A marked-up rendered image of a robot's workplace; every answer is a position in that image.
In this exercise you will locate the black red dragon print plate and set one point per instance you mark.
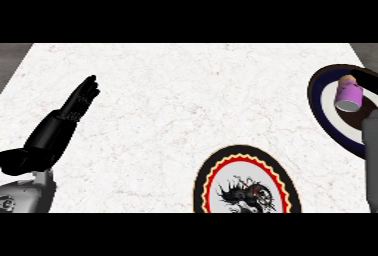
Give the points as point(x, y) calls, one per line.
point(246, 186)

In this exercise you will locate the navy and white ringed plate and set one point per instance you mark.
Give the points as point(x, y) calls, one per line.
point(327, 110)

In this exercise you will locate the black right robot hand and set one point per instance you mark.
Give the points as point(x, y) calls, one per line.
point(370, 78)

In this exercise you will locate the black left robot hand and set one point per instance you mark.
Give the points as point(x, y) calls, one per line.
point(52, 133)

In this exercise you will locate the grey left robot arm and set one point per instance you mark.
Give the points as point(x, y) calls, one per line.
point(23, 195)

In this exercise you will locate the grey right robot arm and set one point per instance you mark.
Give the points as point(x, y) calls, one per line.
point(373, 166)

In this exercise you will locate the purple can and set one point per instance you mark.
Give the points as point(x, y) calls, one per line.
point(349, 95)

